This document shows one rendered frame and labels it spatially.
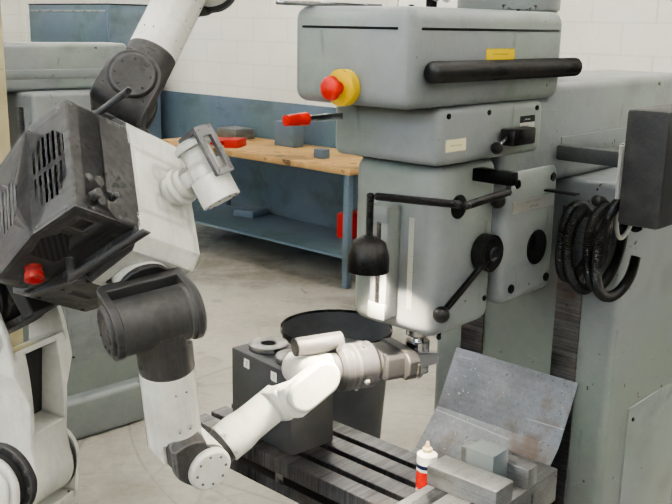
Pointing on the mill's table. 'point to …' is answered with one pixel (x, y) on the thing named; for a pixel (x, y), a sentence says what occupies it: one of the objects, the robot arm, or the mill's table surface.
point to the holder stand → (249, 358)
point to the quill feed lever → (484, 245)
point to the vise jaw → (469, 482)
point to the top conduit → (500, 69)
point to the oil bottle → (424, 464)
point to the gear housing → (434, 131)
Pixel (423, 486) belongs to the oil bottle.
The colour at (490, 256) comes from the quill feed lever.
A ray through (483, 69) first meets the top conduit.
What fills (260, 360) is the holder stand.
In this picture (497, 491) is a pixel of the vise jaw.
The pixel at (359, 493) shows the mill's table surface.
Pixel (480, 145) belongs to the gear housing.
